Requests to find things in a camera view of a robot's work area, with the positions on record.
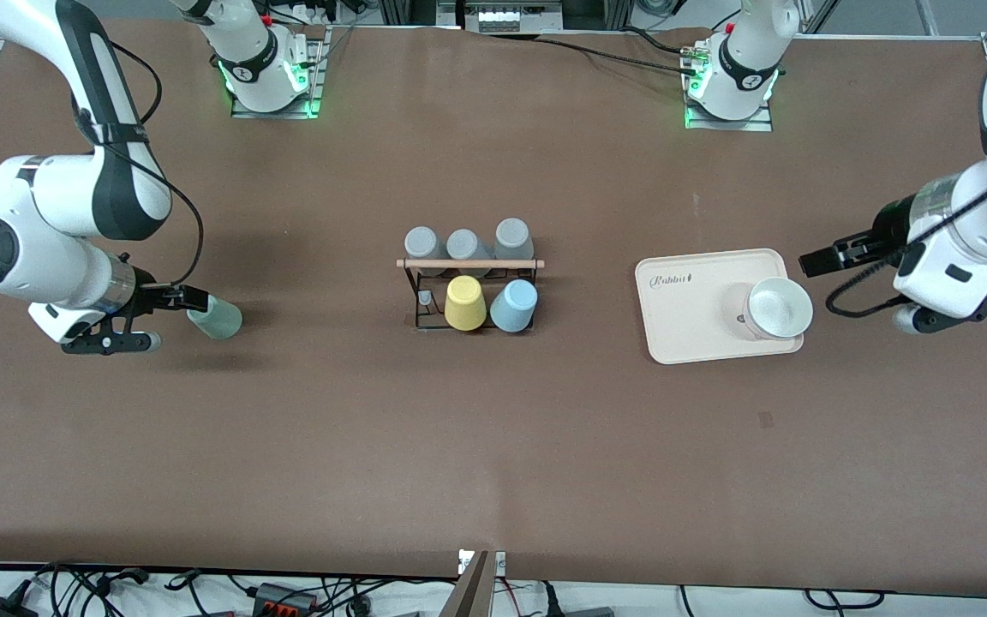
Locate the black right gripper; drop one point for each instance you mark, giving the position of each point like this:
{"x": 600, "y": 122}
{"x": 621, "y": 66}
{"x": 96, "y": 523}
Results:
{"x": 145, "y": 292}

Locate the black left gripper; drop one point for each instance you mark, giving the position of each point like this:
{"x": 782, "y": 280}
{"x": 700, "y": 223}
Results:
{"x": 886, "y": 228}

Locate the mint green cup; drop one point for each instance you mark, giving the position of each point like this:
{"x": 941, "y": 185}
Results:
{"x": 223, "y": 322}

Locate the light blue cup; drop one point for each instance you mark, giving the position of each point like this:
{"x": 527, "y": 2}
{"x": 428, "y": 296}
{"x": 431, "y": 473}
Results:
{"x": 514, "y": 307}

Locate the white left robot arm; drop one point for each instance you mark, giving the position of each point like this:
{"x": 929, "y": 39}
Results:
{"x": 973, "y": 231}

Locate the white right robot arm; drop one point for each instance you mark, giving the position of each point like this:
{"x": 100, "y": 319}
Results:
{"x": 48, "y": 257}

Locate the white bowl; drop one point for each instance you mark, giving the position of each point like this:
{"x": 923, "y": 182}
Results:
{"x": 778, "y": 308}

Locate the beige rabbit print tray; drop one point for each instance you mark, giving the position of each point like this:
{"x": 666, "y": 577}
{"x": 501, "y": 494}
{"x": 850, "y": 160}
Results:
{"x": 690, "y": 291}

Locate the grey cup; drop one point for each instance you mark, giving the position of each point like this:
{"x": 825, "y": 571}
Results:
{"x": 513, "y": 236}
{"x": 464, "y": 244}
{"x": 421, "y": 242}

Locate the yellow cup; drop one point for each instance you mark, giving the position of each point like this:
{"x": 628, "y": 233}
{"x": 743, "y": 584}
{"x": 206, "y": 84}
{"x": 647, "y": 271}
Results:
{"x": 465, "y": 304}

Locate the grey orange connector block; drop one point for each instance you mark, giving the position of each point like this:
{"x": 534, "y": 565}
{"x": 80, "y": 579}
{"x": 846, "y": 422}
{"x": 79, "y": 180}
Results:
{"x": 284, "y": 597}

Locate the black power adapter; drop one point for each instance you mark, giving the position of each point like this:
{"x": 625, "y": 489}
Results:
{"x": 1, "y": 608}

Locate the white power strip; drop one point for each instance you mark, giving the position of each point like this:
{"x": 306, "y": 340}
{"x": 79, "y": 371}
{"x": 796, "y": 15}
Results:
{"x": 511, "y": 17}

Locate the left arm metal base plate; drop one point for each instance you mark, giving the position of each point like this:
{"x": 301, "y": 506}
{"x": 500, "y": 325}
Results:
{"x": 759, "y": 125}

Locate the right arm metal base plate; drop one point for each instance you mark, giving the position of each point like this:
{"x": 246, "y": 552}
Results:
{"x": 319, "y": 51}

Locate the aluminium post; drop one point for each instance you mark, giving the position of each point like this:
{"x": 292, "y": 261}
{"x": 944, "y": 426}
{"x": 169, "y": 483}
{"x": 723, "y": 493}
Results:
{"x": 469, "y": 591}

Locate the small white bracket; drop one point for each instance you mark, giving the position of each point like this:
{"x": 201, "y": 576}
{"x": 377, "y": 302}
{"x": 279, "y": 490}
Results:
{"x": 499, "y": 563}

